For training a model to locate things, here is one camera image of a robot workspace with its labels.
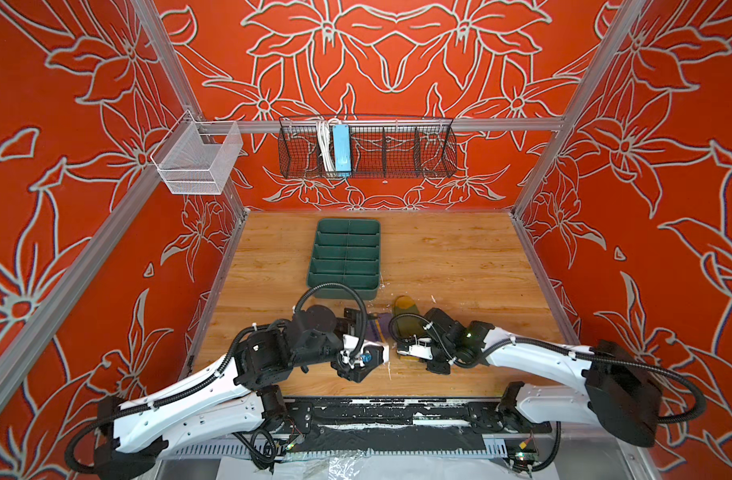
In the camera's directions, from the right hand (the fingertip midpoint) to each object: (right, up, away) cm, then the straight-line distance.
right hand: (417, 353), depth 83 cm
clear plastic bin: (-69, +59, +11) cm, 91 cm away
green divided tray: (-22, +28, +20) cm, 41 cm away
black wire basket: (-14, +64, +16) cm, 67 cm away
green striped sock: (-5, +14, -16) cm, 21 cm away
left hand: (-13, +12, -20) cm, 27 cm away
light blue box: (-22, +61, +7) cm, 65 cm away
